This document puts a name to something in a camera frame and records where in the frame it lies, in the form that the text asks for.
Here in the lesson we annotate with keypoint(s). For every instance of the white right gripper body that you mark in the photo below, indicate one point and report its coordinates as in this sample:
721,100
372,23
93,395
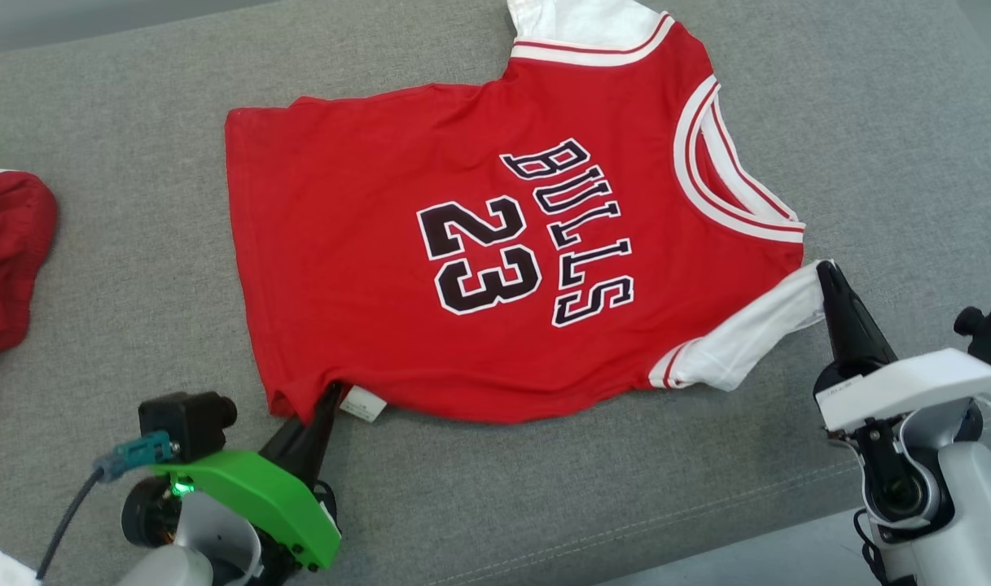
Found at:
910,391

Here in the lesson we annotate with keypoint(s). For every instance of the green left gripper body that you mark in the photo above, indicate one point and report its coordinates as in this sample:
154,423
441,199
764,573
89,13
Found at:
259,488

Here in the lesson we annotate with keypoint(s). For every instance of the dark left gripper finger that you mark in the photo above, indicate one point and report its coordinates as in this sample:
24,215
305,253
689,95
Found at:
293,443
322,439

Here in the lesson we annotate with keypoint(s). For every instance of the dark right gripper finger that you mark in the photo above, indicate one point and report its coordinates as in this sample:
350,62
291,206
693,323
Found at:
839,334
868,342

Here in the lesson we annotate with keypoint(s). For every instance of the red Bulls 23 jersey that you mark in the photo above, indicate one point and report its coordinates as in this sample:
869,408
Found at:
340,244

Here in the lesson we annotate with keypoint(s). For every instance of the plain red shorts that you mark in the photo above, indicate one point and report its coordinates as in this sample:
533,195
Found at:
6,260

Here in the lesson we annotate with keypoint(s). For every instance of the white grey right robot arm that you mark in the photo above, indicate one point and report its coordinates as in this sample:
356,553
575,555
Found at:
951,505

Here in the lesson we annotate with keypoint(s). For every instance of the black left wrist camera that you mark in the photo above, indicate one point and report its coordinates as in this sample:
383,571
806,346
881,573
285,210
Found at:
186,423

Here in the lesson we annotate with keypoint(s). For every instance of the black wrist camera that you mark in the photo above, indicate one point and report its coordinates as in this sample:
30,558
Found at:
988,330
186,423

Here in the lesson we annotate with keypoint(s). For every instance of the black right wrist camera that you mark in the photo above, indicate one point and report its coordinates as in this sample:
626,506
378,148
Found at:
988,330

